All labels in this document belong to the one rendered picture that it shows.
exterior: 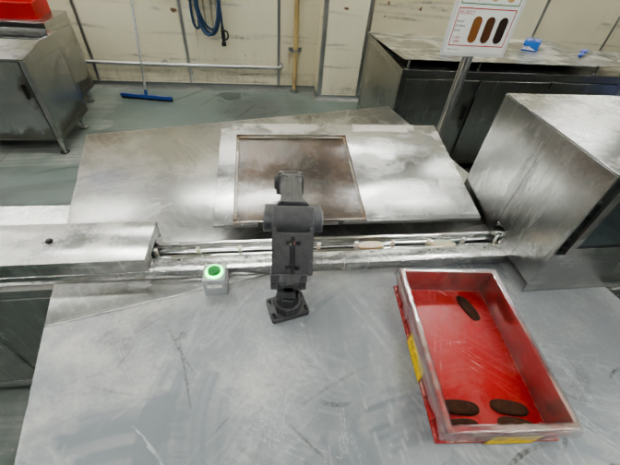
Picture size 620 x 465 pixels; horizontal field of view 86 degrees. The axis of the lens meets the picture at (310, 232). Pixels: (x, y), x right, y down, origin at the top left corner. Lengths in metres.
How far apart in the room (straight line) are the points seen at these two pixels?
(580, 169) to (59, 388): 1.50
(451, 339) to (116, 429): 0.92
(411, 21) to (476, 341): 4.27
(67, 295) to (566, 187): 1.54
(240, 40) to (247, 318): 3.97
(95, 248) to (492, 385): 1.23
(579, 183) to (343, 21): 3.57
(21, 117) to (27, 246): 2.45
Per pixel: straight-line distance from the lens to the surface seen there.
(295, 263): 0.60
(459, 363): 1.10
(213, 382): 0.99
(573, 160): 1.23
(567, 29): 6.08
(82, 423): 1.05
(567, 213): 1.23
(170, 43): 4.79
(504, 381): 1.14
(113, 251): 1.21
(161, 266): 1.19
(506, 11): 1.99
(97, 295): 1.24
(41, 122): 3.66
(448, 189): 1.54
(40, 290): 1.35
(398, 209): 1.37
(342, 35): 4.43
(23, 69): 3.49
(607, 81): 3.79
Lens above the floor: 1.72
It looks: 44 degrees down
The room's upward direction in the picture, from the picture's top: 5 degrees clockwise
